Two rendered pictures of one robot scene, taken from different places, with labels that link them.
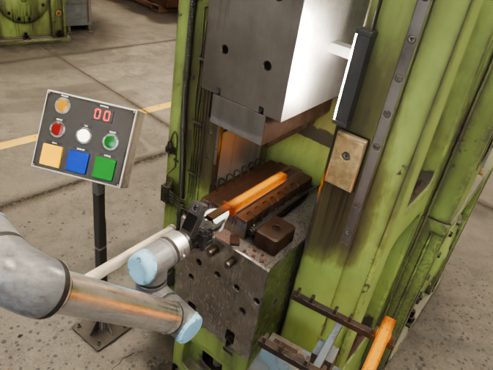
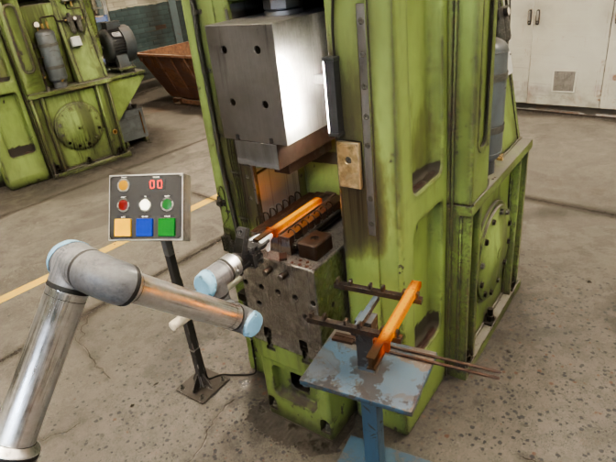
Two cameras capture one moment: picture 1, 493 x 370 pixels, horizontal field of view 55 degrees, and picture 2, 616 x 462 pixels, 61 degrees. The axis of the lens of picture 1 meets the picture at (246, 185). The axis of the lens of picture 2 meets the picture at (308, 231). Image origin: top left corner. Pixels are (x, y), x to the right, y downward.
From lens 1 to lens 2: 0.60 m
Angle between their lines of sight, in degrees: 7
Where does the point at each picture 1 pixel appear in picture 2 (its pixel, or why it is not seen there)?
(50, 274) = (126, 269)
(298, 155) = (332, 181)
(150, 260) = (209, 276)
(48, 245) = (143, 330)
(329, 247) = (362, 243)
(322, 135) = not seen: hidden behind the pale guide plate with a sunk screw
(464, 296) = (547, 290)
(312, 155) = not seen: hidden behind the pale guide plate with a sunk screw
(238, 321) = (305, 329)
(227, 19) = (228, 78)
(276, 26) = (262, 72)
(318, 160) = not seen: hidden behind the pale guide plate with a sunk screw
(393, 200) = (394, 184)
